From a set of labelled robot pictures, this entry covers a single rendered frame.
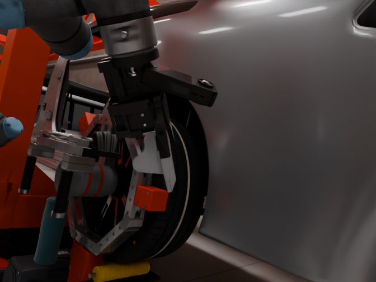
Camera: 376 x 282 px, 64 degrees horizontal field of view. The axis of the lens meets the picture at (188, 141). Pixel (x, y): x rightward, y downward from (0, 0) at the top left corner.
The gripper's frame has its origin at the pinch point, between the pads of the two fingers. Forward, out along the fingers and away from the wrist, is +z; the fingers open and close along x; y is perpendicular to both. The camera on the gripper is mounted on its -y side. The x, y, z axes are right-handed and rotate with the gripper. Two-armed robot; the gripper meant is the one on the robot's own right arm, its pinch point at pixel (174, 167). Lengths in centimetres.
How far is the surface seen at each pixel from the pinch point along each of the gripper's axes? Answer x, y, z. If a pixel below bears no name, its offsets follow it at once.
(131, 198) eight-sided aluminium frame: -42, 22, 35
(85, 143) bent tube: -44, 31, 11
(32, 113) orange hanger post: -93, 70, 12
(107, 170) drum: -60, 32, 31
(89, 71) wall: -959, 300, 147
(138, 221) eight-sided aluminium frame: -39, 21, 42
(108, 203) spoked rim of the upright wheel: -64, 38, 50
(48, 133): -64, 52, 13
